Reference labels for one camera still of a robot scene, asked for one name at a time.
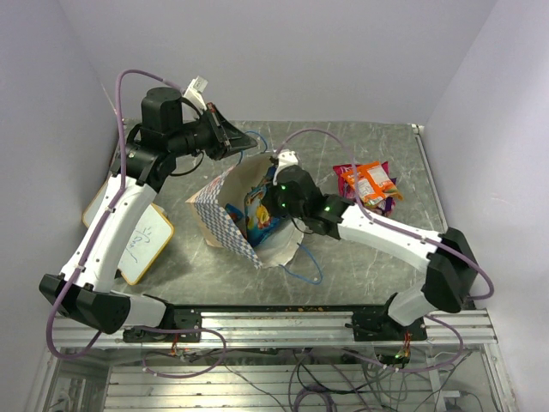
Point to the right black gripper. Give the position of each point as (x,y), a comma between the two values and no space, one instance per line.
(268,201)

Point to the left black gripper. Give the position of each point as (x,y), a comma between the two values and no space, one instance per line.
(226,138)

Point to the blue snack bag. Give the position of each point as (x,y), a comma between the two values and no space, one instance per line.
(259,223)

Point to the red chips bag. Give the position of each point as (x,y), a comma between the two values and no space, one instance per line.
(343,187)

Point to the orange snack packet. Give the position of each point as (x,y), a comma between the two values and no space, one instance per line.
(373,184)

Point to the blue checkered paper bag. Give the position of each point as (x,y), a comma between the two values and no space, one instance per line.
(218,229)

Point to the purple snack packet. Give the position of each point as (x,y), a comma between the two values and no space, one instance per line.
(384,207)

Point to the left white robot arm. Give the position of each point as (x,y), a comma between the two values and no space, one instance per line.
(172,126)

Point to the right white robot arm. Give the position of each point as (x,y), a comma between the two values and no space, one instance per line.
(445,259)

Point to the small orange blue packet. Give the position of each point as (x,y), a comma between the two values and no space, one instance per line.
(235,213)

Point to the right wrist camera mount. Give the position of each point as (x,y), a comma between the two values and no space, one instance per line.
(286,158)

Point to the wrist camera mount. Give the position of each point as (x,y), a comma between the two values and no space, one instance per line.
(193,94)
(286,158)

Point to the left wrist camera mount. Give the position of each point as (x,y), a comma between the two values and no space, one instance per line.
(193,94)

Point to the small whiteboard yellow frame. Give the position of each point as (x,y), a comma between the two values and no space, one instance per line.
(141,240)

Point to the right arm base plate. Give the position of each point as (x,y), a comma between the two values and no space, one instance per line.
(372,324)

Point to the aluminium frame rail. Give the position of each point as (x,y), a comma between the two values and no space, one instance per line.
(289,330)

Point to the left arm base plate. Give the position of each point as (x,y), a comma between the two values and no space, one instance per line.
(181,324)

